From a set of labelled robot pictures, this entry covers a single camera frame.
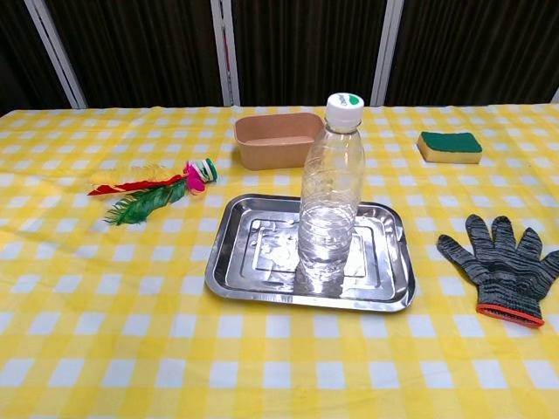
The yellow white checkered tablecloth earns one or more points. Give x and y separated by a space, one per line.
279 362

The brown paper box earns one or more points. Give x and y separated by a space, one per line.
271 153

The transparent plastic water bottle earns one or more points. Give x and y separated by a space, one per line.
327 227

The yellow sponge with green pad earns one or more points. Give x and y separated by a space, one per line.
450 150

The rectangular metal tray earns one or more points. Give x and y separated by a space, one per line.
257 253

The colourful feather shuttlecock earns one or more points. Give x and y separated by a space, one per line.
153 201

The grey knitted work glove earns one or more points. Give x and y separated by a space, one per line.
502 266

